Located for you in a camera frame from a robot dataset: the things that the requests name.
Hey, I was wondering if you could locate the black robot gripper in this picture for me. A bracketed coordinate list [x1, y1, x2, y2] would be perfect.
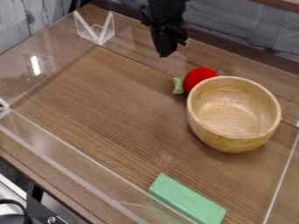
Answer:
[140, 0, 188, 58]

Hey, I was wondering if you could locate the red plush strawberry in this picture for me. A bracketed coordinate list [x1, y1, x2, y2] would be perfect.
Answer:
[172, 67, 218, 95]

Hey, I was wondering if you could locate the light wooden bowl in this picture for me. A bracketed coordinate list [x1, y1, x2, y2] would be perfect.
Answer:
[187, 76, 282, 153]

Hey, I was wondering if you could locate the green rectangular block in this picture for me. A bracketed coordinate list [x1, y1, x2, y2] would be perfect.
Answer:
[150, 173, 227, 224]

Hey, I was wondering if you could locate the clear acrylic corner bracket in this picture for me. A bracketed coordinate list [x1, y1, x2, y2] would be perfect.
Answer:
[74, 10, 115, 46]

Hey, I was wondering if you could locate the clear acrylic front wall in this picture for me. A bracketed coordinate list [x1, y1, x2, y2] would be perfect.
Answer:
[0, 108, 194, 224]

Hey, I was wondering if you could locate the black table leg bracket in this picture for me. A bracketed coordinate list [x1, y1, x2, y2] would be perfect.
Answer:
[27, 182, 76, 224]

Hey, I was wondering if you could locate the black cable bottom left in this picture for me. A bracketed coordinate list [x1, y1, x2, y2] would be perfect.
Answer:
[0, 199, 34, 224]

